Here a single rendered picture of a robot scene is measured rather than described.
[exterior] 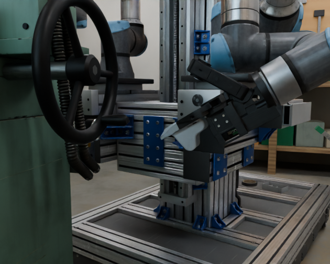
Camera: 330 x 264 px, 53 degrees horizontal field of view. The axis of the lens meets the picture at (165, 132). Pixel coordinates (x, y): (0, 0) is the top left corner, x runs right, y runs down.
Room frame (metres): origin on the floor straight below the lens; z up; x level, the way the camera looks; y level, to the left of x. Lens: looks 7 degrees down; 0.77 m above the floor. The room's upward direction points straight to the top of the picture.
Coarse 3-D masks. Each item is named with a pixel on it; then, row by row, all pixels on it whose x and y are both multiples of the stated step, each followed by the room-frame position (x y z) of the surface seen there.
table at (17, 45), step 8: (0, 40) 0.66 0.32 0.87; (8, 40) 0.65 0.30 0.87; (16, 40) 0.65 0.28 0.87; (24, 40) 0.64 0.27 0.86; (0, 48) 0.66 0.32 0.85; (8, 48) 0.65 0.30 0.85; (16, 48) 0.65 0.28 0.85; (24, 48) 0.64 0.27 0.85; (88, 48) 1.03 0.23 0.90; (8, 56) 0.68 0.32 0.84; (16, 56) 0.68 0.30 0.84; (24, 56) 0.68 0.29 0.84
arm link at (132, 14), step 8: (120, 0) 1.48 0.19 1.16; (128, 0) 1.45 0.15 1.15; (136, 0) 1.46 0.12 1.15; (120, 8) 1.48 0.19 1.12; (128, 8) 1.45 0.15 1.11; (136, 8) 1.46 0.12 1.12; (120, 16) 1.48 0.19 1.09; (128, 16) 1.45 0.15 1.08; (136, 16) 1.46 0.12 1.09; (136, 24) 1.44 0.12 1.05; (136, 32) 1.44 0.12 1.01; (136, 40) 1.41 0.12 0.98; (144, 40) 1.49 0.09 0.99; (136, 48) 1.44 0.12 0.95; (144, 48) 1.50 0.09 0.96; (136, 56) 1.52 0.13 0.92
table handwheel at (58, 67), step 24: (72, 0) 0.60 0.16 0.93; (48, 24) 0.53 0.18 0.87; (72, 24) 0.61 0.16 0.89; (96, 24) 0.71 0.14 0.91; (48, 48) 0.52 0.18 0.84; (72, 48) 0.63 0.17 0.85; (24, 72) 0.67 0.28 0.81; (48, 72) 0.52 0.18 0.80; (72, 72) 0.63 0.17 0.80; (96, 72) 0.65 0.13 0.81; (48, 96) 0.52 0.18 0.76; (72, 96) 0.62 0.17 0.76; (48, 120) 0.54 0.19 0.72; (72, 120) 0.59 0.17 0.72; (96, 120) 0.71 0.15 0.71
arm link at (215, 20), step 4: (216, 4) 1.05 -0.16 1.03; (220, 4) 1.04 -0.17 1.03; (212, 8) 1.07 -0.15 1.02; (216, 8) 1.04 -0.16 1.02; (220, 8) 1.03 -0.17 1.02; (212, 12) 1.07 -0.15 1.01; (216, 12) 1.04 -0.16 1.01; (220, 12) 1.03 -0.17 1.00; (212, 16) 1.06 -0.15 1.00; (216, 16) 1.04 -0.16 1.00; (220, 16) 1.03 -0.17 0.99; (212, 20) 1.06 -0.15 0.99; (216, 20) 1.04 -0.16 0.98; (220, 20) 1.03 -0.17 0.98; (212, 24) 1.06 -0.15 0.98; (216, 24) 1.04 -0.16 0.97; (220, 24) 1.03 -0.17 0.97; (212, 28) 1.06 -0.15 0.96; (216, 28) 1.04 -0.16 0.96; (220, 28) 1.03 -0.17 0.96; (212, 32) 1.06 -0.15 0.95; (216, 32) 1.04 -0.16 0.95; (220, 32) 1.03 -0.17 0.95
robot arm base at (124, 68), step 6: (102, 54) 1.33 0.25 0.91; (120, 54) 1.31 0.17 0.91; (126, 54) 1.33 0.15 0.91; (102, 60) 1.33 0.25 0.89; (120, 60) 1.31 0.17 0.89; (126, 60) 1.33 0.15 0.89; (102, 66) 1.31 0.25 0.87; (120, 66) 1.30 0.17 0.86; (126, 66) 1.32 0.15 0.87; (120, 72) 1.30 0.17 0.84; (126, 72) 1.31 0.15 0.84; (132, 72) 1.34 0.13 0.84
